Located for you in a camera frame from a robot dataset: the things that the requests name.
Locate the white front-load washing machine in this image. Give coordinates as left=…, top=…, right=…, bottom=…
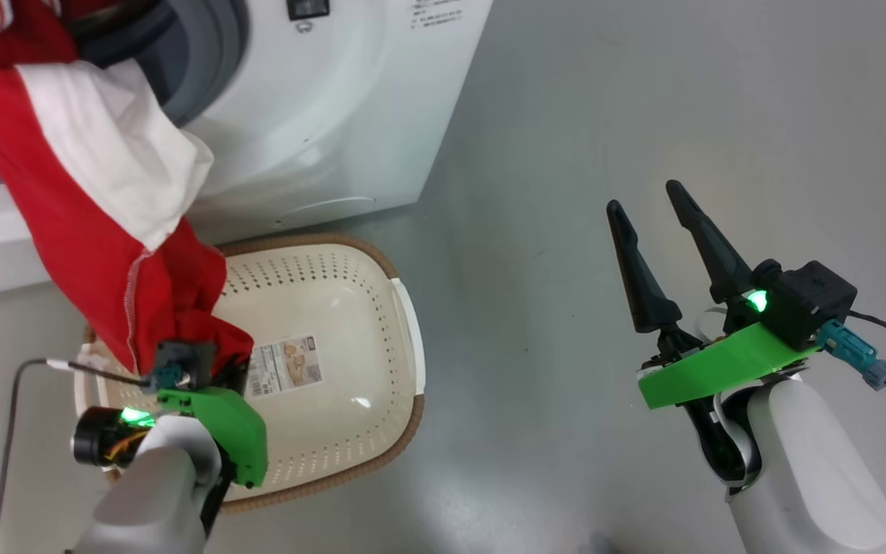
left=0, top=0, right=494, bottom=302

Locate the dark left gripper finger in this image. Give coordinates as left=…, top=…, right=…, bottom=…
left=218, top=355, right=251, bottom=395

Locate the printed text warning sticker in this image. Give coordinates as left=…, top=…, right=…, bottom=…
left=411, top=0, right=465, bottom=28

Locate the grey rubber door gasket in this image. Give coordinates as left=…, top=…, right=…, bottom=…
left=0, top=0, right=250, bottom=189

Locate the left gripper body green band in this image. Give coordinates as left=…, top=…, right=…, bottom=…
left=72, top=387, right=268, bottom=488

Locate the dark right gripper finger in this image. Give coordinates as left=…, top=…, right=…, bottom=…
left=666, top=181, right=755, bottom=302
left=607, top=200, right=682, bottom=333

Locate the round white filter cover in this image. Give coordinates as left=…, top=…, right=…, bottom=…
left=289, top=195, right=378, bottom=220

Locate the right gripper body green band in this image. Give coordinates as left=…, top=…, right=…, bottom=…
left=638, top=296, right=821, bottom=486

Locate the cream perforated laundry basket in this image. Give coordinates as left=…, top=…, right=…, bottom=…
left=74, top=233, right=426, bottom=514

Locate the paper product label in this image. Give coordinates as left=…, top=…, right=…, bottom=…
left=245, top=335, right=323, bottom=398

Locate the red and white jersey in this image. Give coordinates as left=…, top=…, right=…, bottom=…
left=0, top=0, right=254, bottom=378

